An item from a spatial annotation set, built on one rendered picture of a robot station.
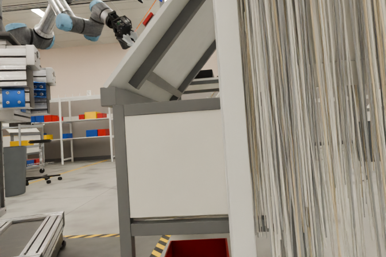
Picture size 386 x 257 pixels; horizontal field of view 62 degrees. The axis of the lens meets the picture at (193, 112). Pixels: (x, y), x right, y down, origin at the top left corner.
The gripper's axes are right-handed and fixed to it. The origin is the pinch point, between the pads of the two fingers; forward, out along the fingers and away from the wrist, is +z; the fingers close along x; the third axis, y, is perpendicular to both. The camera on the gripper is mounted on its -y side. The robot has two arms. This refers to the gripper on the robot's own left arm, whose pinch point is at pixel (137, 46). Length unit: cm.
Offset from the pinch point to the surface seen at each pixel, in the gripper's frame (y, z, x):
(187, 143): 8, 57, -19
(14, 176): -285, -176, -99
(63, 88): -619, -592, 84
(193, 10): 25.0, 21.0, 14.0
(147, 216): -7, 63, -41
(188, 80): -55, -7, 39
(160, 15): 31.4, 23.0, -3.1
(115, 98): 13.6, 30.0, -28.7
